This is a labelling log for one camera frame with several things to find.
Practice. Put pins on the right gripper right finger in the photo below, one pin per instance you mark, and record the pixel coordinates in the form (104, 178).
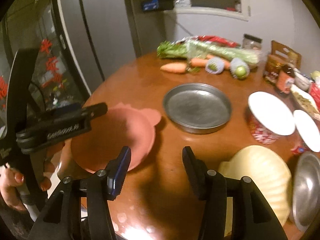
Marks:
(195, 170)

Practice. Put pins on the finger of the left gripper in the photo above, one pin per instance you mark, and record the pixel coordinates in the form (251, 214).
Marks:
(75, 112)

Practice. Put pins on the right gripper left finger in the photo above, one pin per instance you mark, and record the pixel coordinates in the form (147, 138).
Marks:
(117, 170)

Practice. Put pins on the pink eared plate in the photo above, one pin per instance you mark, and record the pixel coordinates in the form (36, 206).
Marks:
(121, 126)

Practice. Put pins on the metal pan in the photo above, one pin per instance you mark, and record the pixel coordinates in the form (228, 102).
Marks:
(197, 108)

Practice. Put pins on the yellow shell-shaped plate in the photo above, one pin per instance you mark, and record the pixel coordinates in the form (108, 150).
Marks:
(268, 171)

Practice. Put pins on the stainless steel bowl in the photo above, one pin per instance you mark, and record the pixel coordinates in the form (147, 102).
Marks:
(305, 194)

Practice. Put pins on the left hand red nails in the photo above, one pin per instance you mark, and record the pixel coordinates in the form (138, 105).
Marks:
(12, 178)

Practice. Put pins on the grey refrigerator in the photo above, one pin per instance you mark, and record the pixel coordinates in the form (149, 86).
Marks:
(80, 43)

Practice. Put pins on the left instant noodle bowl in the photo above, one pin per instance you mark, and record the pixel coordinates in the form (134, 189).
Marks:
(269, 118)

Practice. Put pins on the instant noodle bowl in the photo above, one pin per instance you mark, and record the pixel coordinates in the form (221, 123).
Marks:
(308, 132)
(269, 118)

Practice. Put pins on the front carrot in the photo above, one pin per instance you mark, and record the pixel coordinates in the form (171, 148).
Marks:
(176, 68)

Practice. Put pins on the carrot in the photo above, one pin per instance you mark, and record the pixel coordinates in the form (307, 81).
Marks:
(176, 68)
(225, 62)
(198, 62)

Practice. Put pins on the left netted green fruit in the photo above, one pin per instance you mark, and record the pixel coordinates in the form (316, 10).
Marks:
(214, 67)

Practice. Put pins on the netted green fruit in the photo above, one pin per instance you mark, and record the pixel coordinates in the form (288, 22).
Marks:
(214, 67)
(239, 69)

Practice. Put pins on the rear carrot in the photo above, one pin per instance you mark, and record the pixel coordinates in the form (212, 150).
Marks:
(198, 62)

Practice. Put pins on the right netted green fruit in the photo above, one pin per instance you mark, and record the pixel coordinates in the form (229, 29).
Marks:
(239, 69)

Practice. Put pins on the right instant noodle bowl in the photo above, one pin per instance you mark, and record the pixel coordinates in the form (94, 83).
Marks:
(308, 132)

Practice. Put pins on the bagged celery bunch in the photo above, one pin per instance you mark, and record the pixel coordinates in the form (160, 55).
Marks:
(194, 48)

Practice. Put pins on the dark sauce bottle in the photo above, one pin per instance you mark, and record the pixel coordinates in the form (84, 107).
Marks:
(285, 80)

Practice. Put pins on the white dish with food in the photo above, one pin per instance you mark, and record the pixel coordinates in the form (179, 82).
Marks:
(305, 102)

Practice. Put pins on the red snack packet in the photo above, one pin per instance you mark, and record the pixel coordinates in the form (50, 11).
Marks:
(220, 41)

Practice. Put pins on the amber pickle jar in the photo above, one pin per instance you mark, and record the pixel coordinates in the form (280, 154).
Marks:
(272, 68)

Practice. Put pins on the blue box on shelf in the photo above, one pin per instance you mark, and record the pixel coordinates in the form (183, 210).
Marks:
(150, 5)

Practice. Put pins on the white ceramic bowl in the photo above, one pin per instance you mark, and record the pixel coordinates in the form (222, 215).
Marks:
(301, 81)

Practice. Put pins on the dark-lid glass jar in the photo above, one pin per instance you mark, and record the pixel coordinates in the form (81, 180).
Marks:
(251, 42)

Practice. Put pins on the red tissue box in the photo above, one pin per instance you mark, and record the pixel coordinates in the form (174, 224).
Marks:
(314, 91)

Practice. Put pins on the white window frame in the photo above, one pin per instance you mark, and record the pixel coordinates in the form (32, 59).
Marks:
(243, 15)

